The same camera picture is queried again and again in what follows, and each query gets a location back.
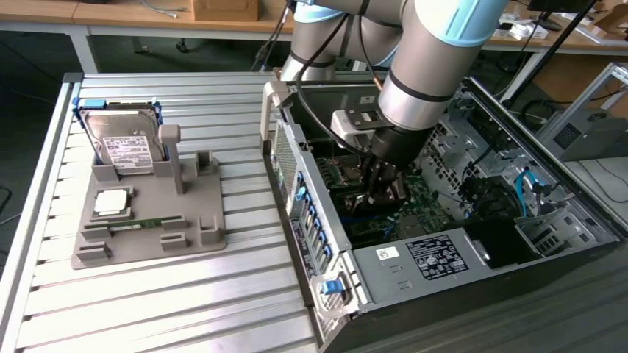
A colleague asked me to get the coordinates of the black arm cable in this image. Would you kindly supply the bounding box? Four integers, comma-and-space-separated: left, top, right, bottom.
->
296, 0, 377, 156

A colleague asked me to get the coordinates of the silver CPU chip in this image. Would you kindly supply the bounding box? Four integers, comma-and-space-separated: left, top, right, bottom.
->
92, 190, 132, 215

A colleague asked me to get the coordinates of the brown cardboard piece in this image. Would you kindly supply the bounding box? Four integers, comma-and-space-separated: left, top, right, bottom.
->
592, 3, 628, 40

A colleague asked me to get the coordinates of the CPU socket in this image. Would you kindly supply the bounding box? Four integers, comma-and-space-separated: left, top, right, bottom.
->
337, 156, 369, 185

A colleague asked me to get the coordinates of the white cable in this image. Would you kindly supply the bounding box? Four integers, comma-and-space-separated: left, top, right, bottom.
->
140, 0, 190, 18

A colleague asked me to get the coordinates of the metal disk bay bracket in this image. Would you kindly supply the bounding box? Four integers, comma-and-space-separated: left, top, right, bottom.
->
513, 205, 577, 257

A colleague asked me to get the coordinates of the blue wire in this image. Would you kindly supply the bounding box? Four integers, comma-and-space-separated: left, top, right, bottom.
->
513, 165, 546, 218

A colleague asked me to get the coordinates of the open black PC case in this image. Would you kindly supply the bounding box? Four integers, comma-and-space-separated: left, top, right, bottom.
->
258, 75, 622, 353

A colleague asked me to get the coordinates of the blue disk caddy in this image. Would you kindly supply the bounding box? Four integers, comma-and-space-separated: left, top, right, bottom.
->
70, 96, 165, 166

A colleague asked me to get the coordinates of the black wire bundle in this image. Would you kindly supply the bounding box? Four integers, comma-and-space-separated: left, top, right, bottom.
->
458, 175, 521, 222

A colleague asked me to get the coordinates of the black monitor with stand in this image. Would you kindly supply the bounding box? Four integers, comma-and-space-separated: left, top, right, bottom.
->
526, 0, 597, 31

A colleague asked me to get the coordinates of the grey power supply unit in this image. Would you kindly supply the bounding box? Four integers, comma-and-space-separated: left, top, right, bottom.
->
350, 227, 492, 307

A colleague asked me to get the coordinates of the metal drive cage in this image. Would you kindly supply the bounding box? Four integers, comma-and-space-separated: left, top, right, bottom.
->
421, 110, 496, 221

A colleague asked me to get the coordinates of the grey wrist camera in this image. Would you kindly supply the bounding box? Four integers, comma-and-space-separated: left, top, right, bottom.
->
330, 109, 393, 146

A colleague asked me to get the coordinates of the green motherboard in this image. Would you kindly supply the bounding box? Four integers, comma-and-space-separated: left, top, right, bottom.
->
313, 154, 454, 249

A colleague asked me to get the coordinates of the cardboard box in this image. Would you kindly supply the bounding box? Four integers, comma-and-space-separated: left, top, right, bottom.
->
192, 0, 260, 22

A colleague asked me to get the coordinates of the aluminium frame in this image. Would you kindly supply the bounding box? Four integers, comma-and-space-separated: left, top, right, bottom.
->
538, 61, 628, 124

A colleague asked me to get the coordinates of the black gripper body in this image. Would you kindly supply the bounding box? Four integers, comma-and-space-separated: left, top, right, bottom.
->
369, 124, 433, 171

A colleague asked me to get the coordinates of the chipset heatsink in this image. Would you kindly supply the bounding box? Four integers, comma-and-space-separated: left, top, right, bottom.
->
398, 215, 429, 239

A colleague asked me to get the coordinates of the grey computer tower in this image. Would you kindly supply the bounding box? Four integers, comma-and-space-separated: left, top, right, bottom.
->
537, 108, 628, 163

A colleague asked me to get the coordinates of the green RAM stick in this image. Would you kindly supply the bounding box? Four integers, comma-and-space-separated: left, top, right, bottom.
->
106, 217, 165, 232

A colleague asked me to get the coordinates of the wooden desk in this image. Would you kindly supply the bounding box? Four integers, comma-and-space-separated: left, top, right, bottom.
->
0, 0, 296, 73
477, 0, 628, 106

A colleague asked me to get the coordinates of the white box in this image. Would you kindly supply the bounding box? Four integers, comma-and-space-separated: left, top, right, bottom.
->
493, 21, 549, 40

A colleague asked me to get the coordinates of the dangling cable with metal plug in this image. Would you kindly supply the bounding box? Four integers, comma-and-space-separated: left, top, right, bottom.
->
250, 0, 296, 71

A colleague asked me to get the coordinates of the silver hard disk drive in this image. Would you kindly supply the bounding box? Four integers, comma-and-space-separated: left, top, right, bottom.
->
80, 109, 164, 177

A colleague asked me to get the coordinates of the grey parts rack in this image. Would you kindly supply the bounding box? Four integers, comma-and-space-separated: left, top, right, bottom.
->
70, 124, 228, 271

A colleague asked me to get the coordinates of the black slanted pole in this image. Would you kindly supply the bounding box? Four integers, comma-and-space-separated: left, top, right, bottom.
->
498, 0, 604, 110

